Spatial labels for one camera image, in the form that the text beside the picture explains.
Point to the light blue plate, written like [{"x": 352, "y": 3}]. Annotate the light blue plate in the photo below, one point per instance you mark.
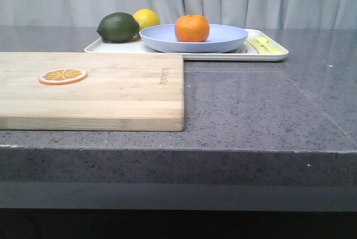
[{"x": 222, "y": 38}]

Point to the orange slice piece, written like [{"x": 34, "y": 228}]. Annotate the orange slice piece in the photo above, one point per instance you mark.
[{"x": 62, "y": 76}]

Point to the wooden cutting board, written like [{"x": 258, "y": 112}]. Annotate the wooden cutting board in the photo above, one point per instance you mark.
[{"x": 122, "y": 92}]

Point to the yellow lemon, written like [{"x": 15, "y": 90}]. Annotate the yellow lemon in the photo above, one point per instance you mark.
[{"x": 146, "y": 18}]

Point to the white rectangular tray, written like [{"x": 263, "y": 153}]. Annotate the white rectangular tray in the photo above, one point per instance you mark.
[{"x": 246, "y": 52}]

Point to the pale yellow fork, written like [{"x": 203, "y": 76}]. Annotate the pale yellow fork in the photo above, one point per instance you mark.
[{"x": 257, "y": 46}]

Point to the green lime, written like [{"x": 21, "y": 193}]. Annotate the green lime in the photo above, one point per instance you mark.
[{"x": 118, "y": 27}]

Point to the orange mandarin fruit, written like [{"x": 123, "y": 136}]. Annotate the orange mandarin fruit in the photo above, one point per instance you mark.
[{"x": 192, "y": 28}]

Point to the pale yellow spoon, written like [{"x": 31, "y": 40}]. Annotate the pale yellow spoon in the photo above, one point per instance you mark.
[{"x": 265, "y": 43}]

